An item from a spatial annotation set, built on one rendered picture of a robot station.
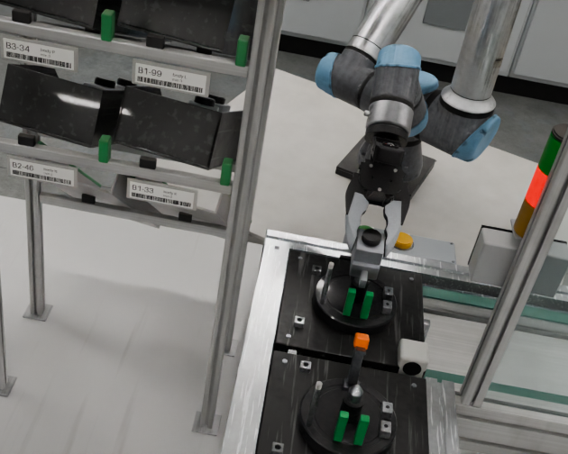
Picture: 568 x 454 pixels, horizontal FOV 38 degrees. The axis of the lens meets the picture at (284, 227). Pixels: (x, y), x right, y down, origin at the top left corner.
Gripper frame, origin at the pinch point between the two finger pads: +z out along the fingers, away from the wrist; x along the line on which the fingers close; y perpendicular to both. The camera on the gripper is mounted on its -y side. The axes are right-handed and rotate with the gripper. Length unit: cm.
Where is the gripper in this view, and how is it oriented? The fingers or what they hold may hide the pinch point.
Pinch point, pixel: (370, 244)
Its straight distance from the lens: 130.7
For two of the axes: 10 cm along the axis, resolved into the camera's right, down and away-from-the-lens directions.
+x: -9.8, -1.9, 0.0
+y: -0.6, 2.7, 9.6
